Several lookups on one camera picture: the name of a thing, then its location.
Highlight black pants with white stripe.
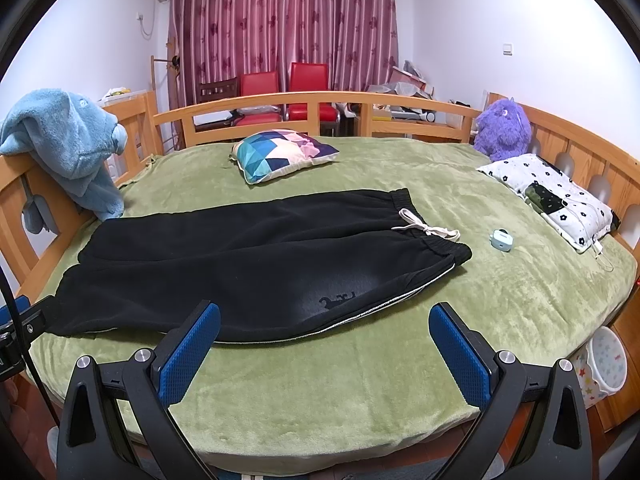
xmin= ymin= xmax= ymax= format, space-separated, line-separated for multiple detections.
xmin=44 ymin=188 xmax=472 ymax=344

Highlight star-pattern laundry basket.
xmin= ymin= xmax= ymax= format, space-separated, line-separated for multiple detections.
xmin=570 ymin=326 xmax=627 ymax=408

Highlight green fleece bed blanket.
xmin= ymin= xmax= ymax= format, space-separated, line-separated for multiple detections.
xmin=32 ymin=138 xmax=637 ymax=476

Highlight light blue plush blanket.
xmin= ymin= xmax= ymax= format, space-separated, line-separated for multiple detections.
xmin=1 ymin=88 xmax=128 ymax=221

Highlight small light blue case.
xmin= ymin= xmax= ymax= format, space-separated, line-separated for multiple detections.
xmin=489 ymin=229 xmax=514 ymax=252

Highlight white black-flower pillow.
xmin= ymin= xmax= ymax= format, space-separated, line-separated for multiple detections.
xmin=477 ymin=154 xmax=620 ymax=254

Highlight colourful geometric pillow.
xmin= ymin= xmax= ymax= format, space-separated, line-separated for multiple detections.
xmin=230 ymin=129 xmax=340 ymax=185

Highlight dark wooden chair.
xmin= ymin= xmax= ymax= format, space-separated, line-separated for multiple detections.
xmin=193 ymin=77 xmax=240 ymax=131

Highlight purple plush toy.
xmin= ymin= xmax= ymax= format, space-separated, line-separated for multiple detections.
xmin=474 ymin=98 xmax=532 ymax=162

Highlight left red chair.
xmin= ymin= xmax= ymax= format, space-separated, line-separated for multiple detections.
xmin=234 ymin=70 xmax=284 ymax=127

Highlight red chair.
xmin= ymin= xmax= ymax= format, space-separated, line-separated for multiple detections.
xmin=288 ymin=62 xmax=338 ymax=122
xmin=234 ymin=70 xmax=284 ymax=127

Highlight maroon floral curtain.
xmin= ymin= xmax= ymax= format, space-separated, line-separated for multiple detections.
xmin=168 ymin=0 xmax=398 ymax=108

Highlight right red chair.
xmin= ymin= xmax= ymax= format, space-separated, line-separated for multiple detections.
xmin=288 ymin=62 xmax=338 ymax=122

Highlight black cable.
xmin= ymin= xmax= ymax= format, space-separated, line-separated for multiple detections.
xmin=0 ymin=266 xmax=61 ymax=428

